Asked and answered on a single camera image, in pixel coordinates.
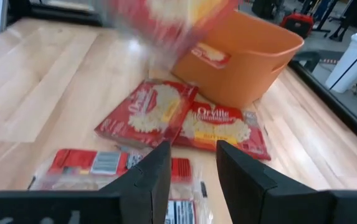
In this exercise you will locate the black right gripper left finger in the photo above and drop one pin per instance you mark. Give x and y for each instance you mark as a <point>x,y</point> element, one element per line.
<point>147,189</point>

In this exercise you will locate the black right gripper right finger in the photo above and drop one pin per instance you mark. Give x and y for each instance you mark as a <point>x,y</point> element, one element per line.
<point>250,193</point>

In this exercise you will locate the orange plastic basket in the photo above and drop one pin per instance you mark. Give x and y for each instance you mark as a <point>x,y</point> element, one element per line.
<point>243,77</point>

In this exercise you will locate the black chair base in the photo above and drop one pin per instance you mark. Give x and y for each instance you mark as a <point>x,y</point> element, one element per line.
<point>306,59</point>

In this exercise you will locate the white plastic bucket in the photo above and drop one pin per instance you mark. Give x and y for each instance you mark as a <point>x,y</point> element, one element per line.
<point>352,62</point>

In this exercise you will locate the red portable machine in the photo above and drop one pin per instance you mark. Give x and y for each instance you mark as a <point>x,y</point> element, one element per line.
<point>296,25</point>

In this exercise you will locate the black metal table frame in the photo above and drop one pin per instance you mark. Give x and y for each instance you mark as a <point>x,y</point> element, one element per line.
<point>337,105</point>

